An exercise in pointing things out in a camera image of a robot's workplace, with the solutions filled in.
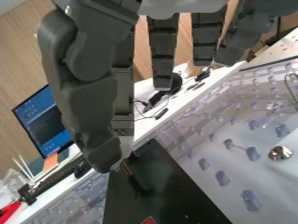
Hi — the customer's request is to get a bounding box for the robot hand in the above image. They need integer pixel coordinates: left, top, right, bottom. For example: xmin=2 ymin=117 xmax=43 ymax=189
xmin=35 ymin=0 xmax=298 ymax=175

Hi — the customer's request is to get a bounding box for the thin metal drill bit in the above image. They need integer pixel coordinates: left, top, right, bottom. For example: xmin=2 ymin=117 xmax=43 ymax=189
xmin=227 ymin=141 xmax=256 ymax=156

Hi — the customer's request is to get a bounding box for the computer screen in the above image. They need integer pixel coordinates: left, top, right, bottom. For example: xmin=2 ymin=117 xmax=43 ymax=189
xmin=10 ymin=84 xmax=75 ymax=160

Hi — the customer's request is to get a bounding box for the white desk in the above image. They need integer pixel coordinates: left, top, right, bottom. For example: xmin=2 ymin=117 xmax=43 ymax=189
xmin=0 ymin=60 xmax=249 ymax=224

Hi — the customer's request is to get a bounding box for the black keyboard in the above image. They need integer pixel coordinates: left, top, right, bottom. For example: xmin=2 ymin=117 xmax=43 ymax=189
xmin=26 ymin=154 xmax=90 ymax=198

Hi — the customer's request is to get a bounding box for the clear box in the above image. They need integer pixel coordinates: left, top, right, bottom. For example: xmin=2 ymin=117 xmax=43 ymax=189
xmin=17 ymin=54 xmax=298 ymax=224

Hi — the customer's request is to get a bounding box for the small black item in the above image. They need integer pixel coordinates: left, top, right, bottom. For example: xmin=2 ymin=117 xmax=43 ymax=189
xmin=15 ymin=183 xmax=38 ymax=205

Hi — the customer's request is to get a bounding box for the black plate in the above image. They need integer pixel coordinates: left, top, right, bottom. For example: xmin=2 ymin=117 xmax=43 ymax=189
xmin=102 ymin=137 xmax=232 ymax=224

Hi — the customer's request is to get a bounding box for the red tray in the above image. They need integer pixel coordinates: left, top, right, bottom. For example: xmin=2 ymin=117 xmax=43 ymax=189
xmin=0 ymin=199 xmax=23 ymax=220

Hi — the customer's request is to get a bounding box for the small metal nut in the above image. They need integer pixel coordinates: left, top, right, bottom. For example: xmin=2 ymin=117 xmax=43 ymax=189
xmin=267 ymin=145 xmax=293 ymax=162

